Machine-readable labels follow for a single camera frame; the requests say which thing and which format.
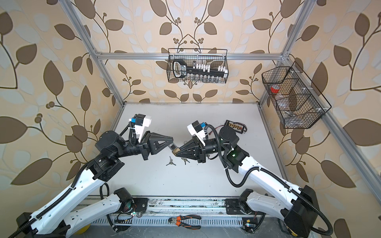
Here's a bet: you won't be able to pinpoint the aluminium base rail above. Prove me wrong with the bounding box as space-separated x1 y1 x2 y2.
80 196 268 218

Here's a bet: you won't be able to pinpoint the black socket holder rail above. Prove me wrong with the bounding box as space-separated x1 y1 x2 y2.
172 59 229 79

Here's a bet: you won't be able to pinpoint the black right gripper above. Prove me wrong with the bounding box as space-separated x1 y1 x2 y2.
177 137 228 165

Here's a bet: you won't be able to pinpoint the orange black pliers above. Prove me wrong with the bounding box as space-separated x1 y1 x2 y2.
168 214 202 230

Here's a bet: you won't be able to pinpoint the grey padlock keys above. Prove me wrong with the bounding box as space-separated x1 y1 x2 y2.
181 157 190 165

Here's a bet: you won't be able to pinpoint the black padlock keys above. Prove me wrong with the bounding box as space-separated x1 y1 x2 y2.
166 157 176 166

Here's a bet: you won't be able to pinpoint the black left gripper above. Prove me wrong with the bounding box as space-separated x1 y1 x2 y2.
113 130 172 162

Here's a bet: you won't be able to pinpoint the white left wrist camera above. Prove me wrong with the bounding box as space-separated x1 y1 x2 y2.
129 114 151 145

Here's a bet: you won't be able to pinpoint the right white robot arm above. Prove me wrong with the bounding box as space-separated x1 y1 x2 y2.
170 123 334 238

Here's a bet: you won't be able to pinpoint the back wire basket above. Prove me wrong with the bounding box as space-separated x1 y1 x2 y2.
166 47 229 84

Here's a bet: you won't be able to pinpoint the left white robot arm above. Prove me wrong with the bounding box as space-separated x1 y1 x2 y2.
11 131 173 238

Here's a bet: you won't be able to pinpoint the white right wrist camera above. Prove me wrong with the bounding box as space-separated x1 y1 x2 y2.
187 121 206 146

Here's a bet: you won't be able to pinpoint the black parallel charging board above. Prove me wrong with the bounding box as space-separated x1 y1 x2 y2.
224 120 248 134

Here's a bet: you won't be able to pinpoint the side wire basket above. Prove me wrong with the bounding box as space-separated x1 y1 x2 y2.
262 62 331 129

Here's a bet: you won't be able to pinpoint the yellow tape roll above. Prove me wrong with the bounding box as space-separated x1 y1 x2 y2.
74 224 91 235

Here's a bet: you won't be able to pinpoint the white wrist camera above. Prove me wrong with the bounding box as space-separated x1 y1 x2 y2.
187 121 206 146
129 114 151 145

